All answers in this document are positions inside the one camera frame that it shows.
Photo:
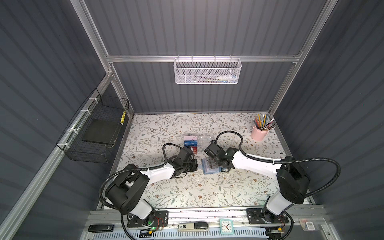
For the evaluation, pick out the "pink card in organizer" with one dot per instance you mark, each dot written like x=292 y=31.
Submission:
x=190 y=138

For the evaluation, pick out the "pens in white basket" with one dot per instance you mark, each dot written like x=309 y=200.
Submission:
x=224 y=78

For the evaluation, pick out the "pink pencil cup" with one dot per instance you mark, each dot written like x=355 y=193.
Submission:
x=258 y=135

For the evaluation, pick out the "yellow tag on basket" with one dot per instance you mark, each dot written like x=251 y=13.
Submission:
x=123 y=117

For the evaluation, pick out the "blue card in organizer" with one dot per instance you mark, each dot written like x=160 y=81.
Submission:
x=190 y=143

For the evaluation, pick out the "coloured pencils in cup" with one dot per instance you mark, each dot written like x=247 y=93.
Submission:
x=264 y=122

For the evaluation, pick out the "floral patterned table mat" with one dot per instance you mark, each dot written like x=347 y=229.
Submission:
x=151 y=137

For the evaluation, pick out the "blue leather card holder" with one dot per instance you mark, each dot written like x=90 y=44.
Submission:
x=210 y=168

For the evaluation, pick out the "silver black device on rail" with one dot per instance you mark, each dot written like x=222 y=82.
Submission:
x=193 y=227

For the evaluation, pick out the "small teal desk clock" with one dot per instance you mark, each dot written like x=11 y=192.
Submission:
x=226 y=227

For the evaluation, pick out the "white wire mesh basket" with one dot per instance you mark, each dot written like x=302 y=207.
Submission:
x=185 y=70

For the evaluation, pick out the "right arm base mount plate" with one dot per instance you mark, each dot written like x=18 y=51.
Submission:
x=257 y=216

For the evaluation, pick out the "clear acrylic organizer box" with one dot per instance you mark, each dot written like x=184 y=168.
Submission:
x=204 y=139

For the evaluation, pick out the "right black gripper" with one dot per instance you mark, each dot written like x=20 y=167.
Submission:
x=211 y=164

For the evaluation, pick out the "red card in organizer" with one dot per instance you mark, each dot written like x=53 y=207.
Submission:
x=194 y=149

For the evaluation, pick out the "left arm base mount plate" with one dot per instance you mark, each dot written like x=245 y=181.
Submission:
x=155 y=219

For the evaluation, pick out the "small clear packet with label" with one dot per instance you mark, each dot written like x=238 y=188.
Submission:
x=308 y=225

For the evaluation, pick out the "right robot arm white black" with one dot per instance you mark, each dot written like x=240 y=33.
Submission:
x=292 y=179

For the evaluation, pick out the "black stapler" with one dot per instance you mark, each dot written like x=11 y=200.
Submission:
x=101 y=228

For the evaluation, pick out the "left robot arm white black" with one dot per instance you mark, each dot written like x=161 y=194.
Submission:
x=123 y=190

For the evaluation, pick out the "black flat pad in basket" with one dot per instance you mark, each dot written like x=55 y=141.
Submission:
x=101 y=132

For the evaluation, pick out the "black wire wall basket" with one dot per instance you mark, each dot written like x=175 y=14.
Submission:
x=102 y=107

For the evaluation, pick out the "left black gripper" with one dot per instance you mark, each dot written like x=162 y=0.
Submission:
x=194 y=164

